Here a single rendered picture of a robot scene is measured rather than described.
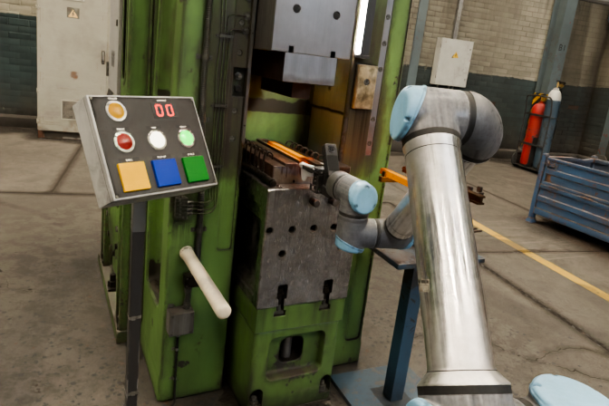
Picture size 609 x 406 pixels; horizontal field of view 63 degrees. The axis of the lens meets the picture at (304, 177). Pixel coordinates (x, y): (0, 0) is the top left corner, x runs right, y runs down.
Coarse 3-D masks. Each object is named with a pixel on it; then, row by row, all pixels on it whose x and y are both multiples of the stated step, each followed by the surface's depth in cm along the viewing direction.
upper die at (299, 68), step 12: (252, 60) 190; (264, 60) 179; (276, 60) 169; (288, 60) 165; (300, 60) 167; (312, 60) 168; (324, 60) 171; (336, 60) 173; (252, 72) 190; (264, 72) 179; (276, 72) 169; (288, 72) 166; (300, 72) 168; (312, 72) 170; (324, 72) 172; (324, 84) 173
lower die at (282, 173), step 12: (264, 144) 205; (252, 156) 190; (276, 156) 185; (288, 156) 184; (264, 168) 180; (276, 168) 173; (288, 168) 175; (300, 168) 177; (276, 180) 174; (288, 180) 176; (300, 180) 179; (312, 180) 181
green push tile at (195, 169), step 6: (198, 156) 145; (186, 162) 141; (192, 162) 143; (198, 162) 144; (204, 162) 146; (186, 168) 140; (192, 168) 142; (198, 168) 144; (204, 168) 145; (186, 174) 140; (192, 174) 141; (198, 174) 143; (204, 174) 145; (192, 180) 141; (198, 180) 143; (204, 180) 145
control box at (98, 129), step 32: (96, 96) 127; (128, 96) 134; (160, 96) 142; (96, 128) 124; (128, 128) 131; (160, 128) 139; (192, 128) 147; (96, 160) 125; (128, 160) 128; (96, 192) 127; (128, 192) 126; (160, 192) 133; (192, 192) 149
